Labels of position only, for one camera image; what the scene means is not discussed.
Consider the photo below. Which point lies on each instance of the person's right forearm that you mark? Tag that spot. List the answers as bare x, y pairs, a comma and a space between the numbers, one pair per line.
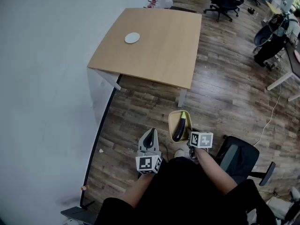
215, 170

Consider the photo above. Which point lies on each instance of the small orange-capped bottle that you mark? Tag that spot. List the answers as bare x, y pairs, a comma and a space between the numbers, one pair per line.
84, 187

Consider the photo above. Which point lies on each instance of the person's left forearm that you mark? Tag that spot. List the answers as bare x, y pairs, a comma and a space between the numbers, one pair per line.
138, 191

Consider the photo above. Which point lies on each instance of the white round plate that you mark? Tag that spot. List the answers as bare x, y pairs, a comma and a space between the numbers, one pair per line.
132, 38

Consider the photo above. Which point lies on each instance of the person's black shirt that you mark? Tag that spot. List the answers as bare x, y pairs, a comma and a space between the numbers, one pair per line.
182, 196

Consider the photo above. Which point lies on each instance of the person's white shoe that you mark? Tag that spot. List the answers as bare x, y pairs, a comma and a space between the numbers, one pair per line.
181, 153

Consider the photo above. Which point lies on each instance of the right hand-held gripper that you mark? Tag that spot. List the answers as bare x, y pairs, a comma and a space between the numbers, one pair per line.
201, 139

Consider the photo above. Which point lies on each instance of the purple eggplant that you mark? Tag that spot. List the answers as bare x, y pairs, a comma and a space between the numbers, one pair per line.
180, 130

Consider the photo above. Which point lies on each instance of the black grey office chair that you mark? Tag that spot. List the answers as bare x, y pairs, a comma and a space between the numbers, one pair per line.
236, 158

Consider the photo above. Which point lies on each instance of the clear red-capped water bottle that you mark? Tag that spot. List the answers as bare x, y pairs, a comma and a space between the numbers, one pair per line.
167, 2
155, 3
148, 5

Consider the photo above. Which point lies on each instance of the dark grey chair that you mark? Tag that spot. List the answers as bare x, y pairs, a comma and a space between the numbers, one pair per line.
182, 9

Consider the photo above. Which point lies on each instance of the grey shell chair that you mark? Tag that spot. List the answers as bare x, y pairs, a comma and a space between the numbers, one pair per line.
261, 37

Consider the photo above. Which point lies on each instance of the yellow rectangular tray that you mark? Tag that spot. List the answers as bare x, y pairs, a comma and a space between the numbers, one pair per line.
173, 123

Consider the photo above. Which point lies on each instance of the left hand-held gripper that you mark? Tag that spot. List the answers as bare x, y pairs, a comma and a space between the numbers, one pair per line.
147, 164

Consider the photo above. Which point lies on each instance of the dark desk with white legs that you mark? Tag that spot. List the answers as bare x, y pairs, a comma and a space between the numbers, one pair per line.
295, 67

